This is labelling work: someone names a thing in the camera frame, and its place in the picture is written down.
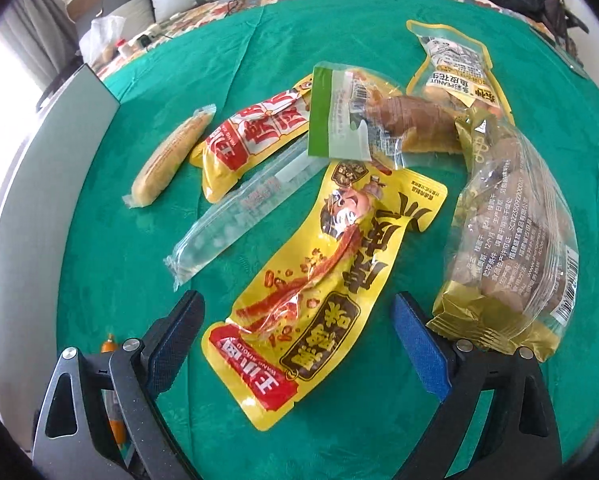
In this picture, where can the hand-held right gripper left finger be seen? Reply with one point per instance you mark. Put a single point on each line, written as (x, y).
(179, 330)

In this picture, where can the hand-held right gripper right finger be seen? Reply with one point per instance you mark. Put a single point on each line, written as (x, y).
(419, 345)

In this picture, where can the large yellow red snack packet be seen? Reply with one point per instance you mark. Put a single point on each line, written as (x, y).
(319, 280)

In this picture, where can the clear gold longan bag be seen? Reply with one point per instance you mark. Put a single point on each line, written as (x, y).
(509, 240)

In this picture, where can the green label clear snack packet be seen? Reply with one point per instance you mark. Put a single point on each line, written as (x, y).
(334, 115)

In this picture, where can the yellow rimmed peanut packet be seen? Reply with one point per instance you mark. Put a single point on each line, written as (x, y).
(454, 60)

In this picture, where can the orange marker pen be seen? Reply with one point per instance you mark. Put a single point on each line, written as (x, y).
(109, 346)

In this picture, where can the green patterned blanket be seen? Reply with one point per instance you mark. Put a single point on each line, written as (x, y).
(379, 440)

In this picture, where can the long clear snack packet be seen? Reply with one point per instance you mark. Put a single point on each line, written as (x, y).
(229, 220)

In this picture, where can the yellow sausage stick packet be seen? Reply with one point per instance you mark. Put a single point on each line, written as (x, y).
(169, 160)

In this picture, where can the small yellow red snack packet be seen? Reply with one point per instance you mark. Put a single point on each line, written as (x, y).
(239, 145)

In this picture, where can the grey flat board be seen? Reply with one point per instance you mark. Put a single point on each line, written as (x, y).
(39, 185)

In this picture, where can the small red capped bottle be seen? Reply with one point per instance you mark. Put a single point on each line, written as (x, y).
(125, 49)

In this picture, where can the white power strip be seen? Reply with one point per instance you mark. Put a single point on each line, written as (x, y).
(147, 35)

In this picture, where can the white plastic bag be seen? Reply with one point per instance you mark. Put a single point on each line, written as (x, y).
(102, 35)

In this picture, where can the dark tablet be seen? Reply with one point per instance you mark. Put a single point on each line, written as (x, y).
(559, 52)

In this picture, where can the grey curtain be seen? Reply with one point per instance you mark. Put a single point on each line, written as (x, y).
(29, 35)

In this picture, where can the brown handbag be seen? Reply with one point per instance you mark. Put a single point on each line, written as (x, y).
(559, 15)

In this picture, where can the dark chair frame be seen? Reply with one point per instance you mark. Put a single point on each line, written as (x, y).
(54, 91)

